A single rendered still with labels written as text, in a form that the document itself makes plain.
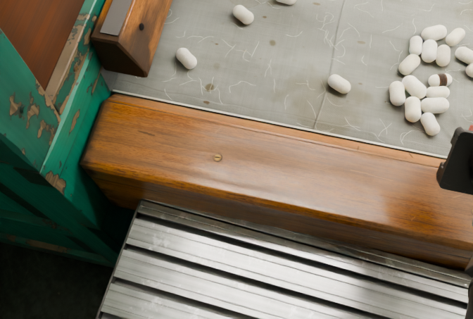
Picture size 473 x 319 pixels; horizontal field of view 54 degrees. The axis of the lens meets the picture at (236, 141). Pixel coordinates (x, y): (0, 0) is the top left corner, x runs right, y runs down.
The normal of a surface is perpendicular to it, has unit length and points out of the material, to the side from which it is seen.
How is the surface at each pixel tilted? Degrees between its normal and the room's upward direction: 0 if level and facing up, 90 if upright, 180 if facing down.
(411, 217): 0
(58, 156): 90
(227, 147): 0
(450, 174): 50
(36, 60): 90
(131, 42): 66
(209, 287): 0
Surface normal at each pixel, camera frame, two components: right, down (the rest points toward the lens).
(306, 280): 0.02, -0.40
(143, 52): 0.90, 0.01
